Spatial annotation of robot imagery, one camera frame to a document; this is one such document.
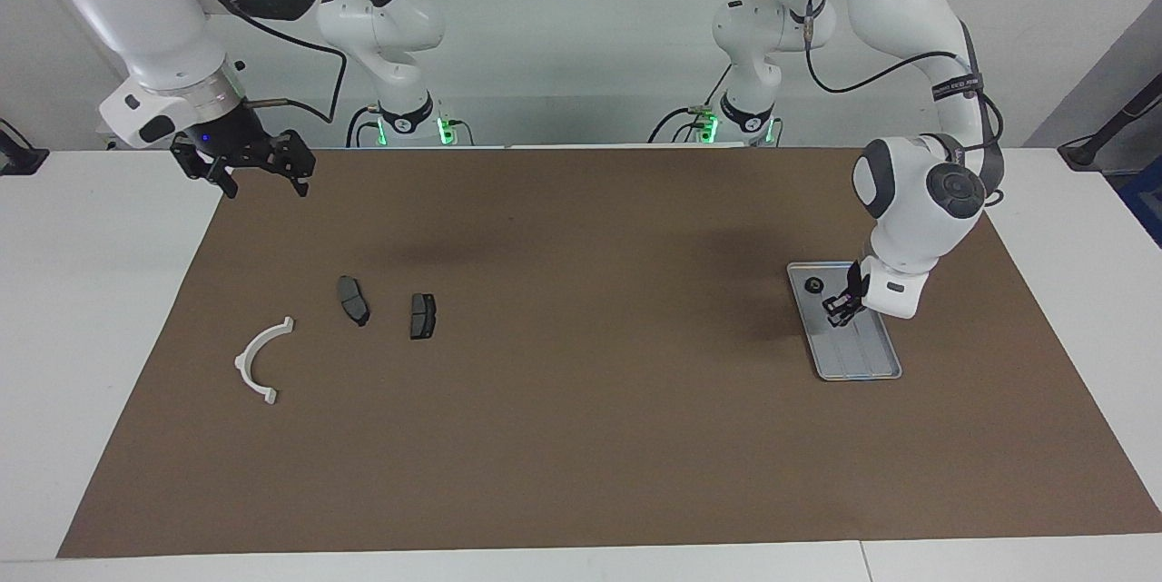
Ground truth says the black base cable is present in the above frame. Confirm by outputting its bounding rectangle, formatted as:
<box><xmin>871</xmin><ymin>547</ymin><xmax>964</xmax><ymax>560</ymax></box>
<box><xmin>648</xmin><ymin>64</ymin><xmax>733</xmax><ymax>145</ymax></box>
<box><xmin>344</xmin><ymin>105</ymin><xmax>382</xmax><ymax>148</ymax></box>

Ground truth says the elongated dark brake pad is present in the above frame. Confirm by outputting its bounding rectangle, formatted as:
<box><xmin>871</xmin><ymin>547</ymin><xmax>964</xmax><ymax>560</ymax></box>
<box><xmin>337</xmin><ymin>275</ymin><xmax>371</xmax><ymax>329</ymax></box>

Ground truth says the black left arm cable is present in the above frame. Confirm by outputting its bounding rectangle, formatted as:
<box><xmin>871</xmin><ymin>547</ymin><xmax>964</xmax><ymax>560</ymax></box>
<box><xmin>803</xmin><ymin>0</ymin><xmax>1007</xmax><ymax>203</ymax></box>

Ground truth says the black stand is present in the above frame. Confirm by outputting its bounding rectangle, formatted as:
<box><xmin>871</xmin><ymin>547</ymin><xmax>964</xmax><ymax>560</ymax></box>
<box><xmin>1058</xmin><ymin>74</ymin><xmax>1162</xmax><ymax>173</ymax></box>

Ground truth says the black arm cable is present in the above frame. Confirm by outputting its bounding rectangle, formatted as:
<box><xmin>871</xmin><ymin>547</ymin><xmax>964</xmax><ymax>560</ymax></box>
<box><xmin>803</xmin><ymin>0</ymin><xmax>1007</xmax><ymax>203</ymax></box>
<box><xmin>186</xmin><ymin>0</ymin><xmax>350</xmax><ymax>125</ymax></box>

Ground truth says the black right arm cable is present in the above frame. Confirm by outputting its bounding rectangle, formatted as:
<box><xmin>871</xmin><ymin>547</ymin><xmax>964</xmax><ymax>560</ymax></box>
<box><xmin>186</xmin><ymin>0</ymin><xmax>350</xmax><ymax>125</ymax></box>

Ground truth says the rectangular dark brake pad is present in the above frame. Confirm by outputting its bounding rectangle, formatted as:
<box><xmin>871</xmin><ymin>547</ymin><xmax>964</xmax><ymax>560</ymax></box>
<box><xmin>409</xmin><ymin>292</ymin><xmax>438</xmax><ymax>341</ymax></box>

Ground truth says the white semicircular bracket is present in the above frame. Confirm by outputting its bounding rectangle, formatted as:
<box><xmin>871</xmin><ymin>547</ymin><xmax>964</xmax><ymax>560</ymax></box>
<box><xmin>234</xmin><ymin>317</ymin><xmax>296</xmax><ymax>406</ymax></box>

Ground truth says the silver metal tray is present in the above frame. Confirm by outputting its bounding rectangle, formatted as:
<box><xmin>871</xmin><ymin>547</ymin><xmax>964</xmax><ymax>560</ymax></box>
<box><xmin>786</xmin><ymin>261</ymin><xmax>903</xmax><ymax>382</ymax></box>

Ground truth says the blue object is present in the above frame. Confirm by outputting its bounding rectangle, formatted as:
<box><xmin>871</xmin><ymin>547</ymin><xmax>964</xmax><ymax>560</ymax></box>
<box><xmin>1118</xmin><ymin>155</ymin><xmax>1162</xmax><ymax>249</ymax></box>

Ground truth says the black table clamp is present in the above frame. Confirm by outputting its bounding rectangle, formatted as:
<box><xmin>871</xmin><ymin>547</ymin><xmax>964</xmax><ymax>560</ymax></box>
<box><xmin>0</xmin><ymin>119</ymin><xmax>49</xmax><ymax>177</ymax></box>

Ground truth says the brown table mat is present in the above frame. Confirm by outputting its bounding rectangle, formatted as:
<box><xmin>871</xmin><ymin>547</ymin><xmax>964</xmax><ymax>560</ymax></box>
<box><xmin>56</xmin><ymin>144</ymin><xmax>1162</xmax><ymax>558</ymax></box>

